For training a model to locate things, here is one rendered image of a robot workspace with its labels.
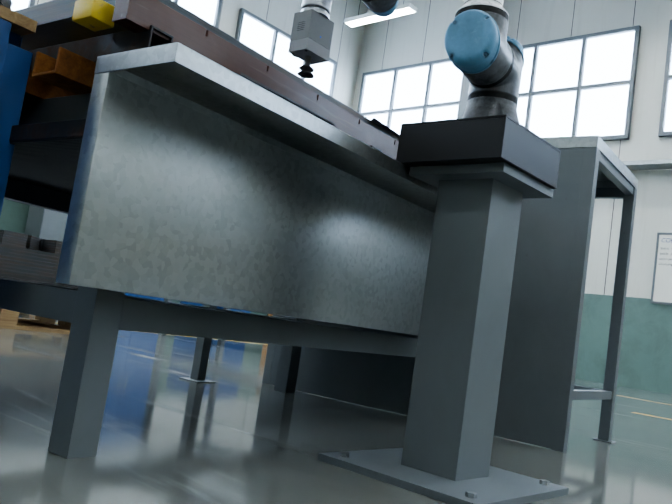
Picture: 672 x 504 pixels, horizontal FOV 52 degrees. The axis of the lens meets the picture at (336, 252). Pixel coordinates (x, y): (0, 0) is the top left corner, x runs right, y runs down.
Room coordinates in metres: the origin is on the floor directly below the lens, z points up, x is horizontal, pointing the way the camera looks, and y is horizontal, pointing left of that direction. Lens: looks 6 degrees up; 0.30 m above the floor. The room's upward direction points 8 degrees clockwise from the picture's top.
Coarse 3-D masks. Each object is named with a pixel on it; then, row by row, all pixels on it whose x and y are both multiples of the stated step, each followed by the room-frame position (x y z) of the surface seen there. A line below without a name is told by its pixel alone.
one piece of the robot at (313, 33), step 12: (300, 12) 1.65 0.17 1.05; (312, 12) 1.62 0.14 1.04; (324, 12) 1.65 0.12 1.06; (300, 24) 1.64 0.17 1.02; (312, 24) 1.63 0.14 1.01; (324, 24) 1.66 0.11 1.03; (300, 36) 1.64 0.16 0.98; (312, 36) 1.63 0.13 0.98; (324, 36) 1.66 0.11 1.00; (300, 48) 1.63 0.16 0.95; (312, 48) 1.64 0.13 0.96; (324, 48) 1.67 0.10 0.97; (312, 60) 1.69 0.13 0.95; (324, 60) 1.68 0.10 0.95
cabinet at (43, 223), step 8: (32, 208) 9.28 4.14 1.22; (40, 208) 9.12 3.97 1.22; (32, 216) 9.25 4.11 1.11; (40, 216) 9.09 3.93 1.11; (48, 216) 9.08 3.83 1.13; (56, 216) 9.16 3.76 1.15; (64, 216) 9.24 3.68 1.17; (32, 224) 9.22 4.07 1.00; (40, 224) 9.06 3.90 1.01; (48, 224) 9.10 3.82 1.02; (56, 224) 9.18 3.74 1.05; (64, 224) 9.26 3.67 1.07; (32, 232) 9.19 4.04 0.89; (40, 232) 9.04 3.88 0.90; (48, 232) 9.12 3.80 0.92; (56, 232) 9.19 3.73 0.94; (64, 232) 9.27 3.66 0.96; (56, 240) 9.21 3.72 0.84
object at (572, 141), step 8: (576, 136) 2.30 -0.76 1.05; (584, 136) 2.28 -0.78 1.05; (592, 136) 2.26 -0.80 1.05; (552, 144) 2.34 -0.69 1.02; (560, 144) 2.33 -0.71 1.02; (568, 144) 2.31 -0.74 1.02; (576, 144) 2.29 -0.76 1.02; (584, 144) 2.28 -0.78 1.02; (592, 144) 2.26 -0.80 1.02; (600, 144) 2.28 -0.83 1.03; (608, 152) 2.37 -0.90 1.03; (608, 160) 2.52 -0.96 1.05; (616, 160) 2.46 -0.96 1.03; (616, 168) 2.61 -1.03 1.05; (624, 168) 2.55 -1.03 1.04; (600, 176) 2.76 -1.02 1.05; (624, 176) 2.57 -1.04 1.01; (632, 176) 2.66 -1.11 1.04; (600, 184) 2.82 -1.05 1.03; (608, 184) 2.80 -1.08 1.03; (632, 184) 2.67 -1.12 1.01
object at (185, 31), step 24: (120, 0) 1.16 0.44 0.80; (144, 0) 1.17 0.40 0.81; (120, 24) 1.18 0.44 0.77; (144, 24) 1.18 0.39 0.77; (168, 24) 1.22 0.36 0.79; (192, 24) 1.26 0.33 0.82; (192, 48) 1.27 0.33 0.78; (216, 48) 1.32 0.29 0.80; (240, 72) 1.38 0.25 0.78; (264, 72) 1.43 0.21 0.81; (288, 96) 1.50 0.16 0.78; (312, 96) 1.57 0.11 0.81; (336, 120) 1.65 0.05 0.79; (360, 120) 1.73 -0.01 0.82; (384, 144) 1.83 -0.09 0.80
